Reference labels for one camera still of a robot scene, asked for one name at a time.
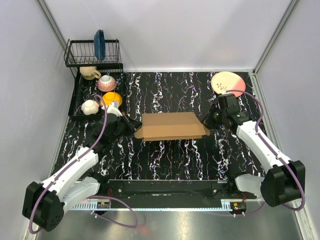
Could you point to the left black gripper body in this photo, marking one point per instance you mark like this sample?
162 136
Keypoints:
125 128

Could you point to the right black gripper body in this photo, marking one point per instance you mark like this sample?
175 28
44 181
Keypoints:
214 117

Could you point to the brown cardboard box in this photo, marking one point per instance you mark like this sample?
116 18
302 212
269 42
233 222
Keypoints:
170 126

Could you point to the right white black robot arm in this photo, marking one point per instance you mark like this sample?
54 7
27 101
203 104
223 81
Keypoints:
284 180

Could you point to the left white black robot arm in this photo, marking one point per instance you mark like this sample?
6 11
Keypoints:
45 203

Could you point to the yellow ribbed bowl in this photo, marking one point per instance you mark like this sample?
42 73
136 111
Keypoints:
112 96

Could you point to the white flower shaped cup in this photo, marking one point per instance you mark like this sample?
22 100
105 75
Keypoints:
90 107

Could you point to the pink cream round plate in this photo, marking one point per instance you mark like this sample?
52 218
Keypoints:
225 80

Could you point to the pink patterned bowl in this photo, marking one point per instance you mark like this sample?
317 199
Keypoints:
106 83

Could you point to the black tray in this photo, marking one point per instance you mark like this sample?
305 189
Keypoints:
86 89

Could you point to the beige mug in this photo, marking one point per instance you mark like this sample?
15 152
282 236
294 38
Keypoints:
89 72

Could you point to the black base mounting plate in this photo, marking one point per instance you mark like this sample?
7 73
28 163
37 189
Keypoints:
170 196

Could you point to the blue plate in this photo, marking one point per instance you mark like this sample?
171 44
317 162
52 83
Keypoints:
99 45

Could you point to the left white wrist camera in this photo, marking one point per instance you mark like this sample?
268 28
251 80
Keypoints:
112 108

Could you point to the black wire dish rack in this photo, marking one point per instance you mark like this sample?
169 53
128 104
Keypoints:
82 53

